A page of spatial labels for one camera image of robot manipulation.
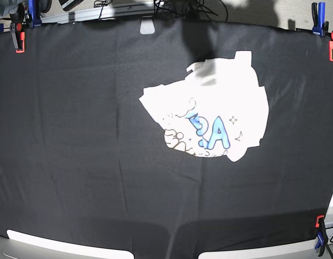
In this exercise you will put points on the white printed t-shirt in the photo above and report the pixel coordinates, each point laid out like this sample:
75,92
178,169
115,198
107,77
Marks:
218,109

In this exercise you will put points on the black table cloth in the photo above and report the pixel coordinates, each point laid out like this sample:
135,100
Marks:
83,162

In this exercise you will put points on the blue clamp top left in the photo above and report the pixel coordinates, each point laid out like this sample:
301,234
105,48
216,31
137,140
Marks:
33,15

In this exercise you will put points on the orange black clamp far left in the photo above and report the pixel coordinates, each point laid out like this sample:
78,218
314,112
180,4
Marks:
18,37

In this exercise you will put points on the blue clamp top right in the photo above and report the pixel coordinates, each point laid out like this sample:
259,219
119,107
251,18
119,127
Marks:
318,13

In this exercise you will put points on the orange blue clamp bottom right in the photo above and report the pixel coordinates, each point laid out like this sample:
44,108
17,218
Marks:
322,238

